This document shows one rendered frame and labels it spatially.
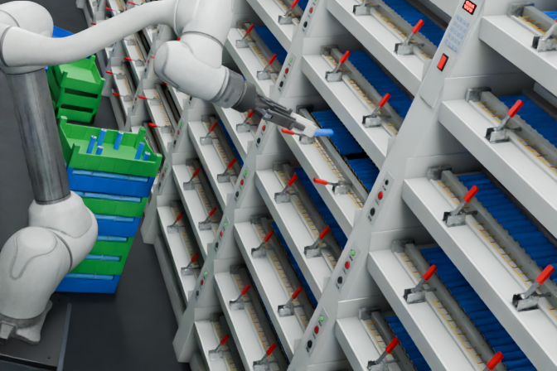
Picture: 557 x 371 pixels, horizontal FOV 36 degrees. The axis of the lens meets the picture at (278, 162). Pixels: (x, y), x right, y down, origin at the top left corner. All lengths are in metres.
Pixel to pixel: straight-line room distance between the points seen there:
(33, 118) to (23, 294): 0.47
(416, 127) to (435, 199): 0.17
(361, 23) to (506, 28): 0.56
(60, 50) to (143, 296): 1.28
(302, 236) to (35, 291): 0.71
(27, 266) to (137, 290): 0.92
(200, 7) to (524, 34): 0.75
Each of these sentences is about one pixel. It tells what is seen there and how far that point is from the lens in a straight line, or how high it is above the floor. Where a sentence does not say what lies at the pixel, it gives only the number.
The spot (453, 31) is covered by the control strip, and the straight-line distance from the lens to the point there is 1.84.
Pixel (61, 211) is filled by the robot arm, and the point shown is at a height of 0.52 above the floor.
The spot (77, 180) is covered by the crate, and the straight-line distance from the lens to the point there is 2.83.
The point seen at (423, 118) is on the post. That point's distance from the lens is 1.86.
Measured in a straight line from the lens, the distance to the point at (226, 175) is 2.85.
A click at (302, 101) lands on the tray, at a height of 0.98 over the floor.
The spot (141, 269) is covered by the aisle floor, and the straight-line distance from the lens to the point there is 3.32.
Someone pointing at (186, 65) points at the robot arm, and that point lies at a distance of 1.97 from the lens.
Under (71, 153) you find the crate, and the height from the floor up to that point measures 0.53.
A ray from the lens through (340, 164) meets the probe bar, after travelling 2.22.
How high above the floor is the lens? 1.74
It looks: 22 degrees down
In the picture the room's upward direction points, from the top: 23 degrees clockwise
